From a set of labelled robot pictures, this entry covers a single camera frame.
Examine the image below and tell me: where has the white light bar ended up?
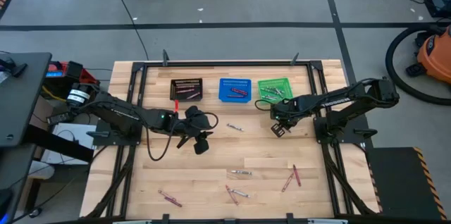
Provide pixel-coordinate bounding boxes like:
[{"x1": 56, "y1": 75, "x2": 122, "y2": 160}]
[
  {"x1": 307, "y1": 218, "x2": 349, "y2": 224},
  {"x1": 112, "y1": 219, "x2": 153, "y2": 224}
]

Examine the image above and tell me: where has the red black power station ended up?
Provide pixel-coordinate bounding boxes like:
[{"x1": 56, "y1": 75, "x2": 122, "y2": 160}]
[{"x1": 44, "y1": 61, "x2": 101, "y2": 93}]

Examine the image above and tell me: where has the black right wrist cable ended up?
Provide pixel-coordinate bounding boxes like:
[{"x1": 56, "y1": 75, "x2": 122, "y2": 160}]
[{"x1": 254, "y1": 99, "x2": 279, "y2": 113}]

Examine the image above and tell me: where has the dark desk panel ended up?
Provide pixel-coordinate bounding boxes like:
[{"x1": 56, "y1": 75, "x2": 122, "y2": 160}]
[{"x1": 0, "y1": 145, "x2": 36, "y2": 224}]

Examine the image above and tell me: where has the green plastic basket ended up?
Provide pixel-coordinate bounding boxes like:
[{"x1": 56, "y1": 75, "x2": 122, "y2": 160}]
[{"x1": 257, "y1": 77, "x2": 295, "y2": 105}]

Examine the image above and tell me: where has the orange shop vacuum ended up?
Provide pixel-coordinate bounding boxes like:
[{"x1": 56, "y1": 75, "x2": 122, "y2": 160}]
[{"x1": 385, "y1": 23, "x2": 451, "y2": 106}]

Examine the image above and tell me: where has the black power adapter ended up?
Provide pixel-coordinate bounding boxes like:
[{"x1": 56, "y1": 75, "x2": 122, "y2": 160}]
[{"x1": 46, "y1": 110, "x2": 80, "y2": 126}]

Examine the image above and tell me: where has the black desk top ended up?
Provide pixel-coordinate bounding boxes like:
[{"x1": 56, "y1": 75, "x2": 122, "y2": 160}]
[{"x1": 0, "y1": 51, "x2": 53, "y2": 148}]

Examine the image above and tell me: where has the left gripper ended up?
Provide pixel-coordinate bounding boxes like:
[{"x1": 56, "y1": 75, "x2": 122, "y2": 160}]
[{"x1": 175, "y1": 106, "x2": 215, "y2": 155}]

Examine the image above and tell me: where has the blue plastic basket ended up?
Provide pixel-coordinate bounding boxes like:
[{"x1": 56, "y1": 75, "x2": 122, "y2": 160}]
[{"x1": 218, "y1": 77, "x2": 253, "y2": 104}]

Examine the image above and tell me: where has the black floor cable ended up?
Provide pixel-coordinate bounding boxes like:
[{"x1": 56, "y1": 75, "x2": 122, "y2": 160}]
[{"x1": 101, "y1": 0, "x2": 150, "y2": 61}]

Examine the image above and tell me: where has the white box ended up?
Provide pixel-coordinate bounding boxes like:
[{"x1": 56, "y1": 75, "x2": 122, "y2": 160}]
[{"x1": 41, "y1": 122, "x2": 95, "y2": 166}]

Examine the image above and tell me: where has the orange vacuum cleaner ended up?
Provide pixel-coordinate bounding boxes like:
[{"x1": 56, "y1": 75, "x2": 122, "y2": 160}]
[{"x1": 404, "y1": 26, "x2": 451, "y2": 86}]

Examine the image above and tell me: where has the black aluminium table frame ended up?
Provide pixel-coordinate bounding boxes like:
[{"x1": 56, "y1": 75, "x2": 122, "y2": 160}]
[{"x1": 80, "y1": 49, "x2": 381, "y2": 224}]

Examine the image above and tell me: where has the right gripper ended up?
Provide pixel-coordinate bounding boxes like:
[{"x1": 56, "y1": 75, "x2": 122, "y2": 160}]
[{"x1": 270, "y1": 97, "x2": 302, "y2": 139}]

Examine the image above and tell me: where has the black desk leg bar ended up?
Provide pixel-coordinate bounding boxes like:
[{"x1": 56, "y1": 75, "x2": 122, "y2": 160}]
[{"x1": 25, "y1": 124, "x2": 95, "y2": 164}]

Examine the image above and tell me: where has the black plastic basket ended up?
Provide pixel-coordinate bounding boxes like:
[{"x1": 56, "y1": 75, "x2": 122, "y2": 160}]
[{"x1": 169, "y1": 77, "x2": 203, "y2": 103}]

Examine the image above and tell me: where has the yellow cable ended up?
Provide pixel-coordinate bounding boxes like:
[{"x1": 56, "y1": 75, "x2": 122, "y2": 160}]
[{"x1": 41, "y1": 85, "x2": 68, "y2": 104}]

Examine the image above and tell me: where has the black desk device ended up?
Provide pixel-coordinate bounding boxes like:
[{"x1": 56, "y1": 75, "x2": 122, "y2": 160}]
[{"x1": 0, "y1": 57, "x2": 28, "y2": 79}]

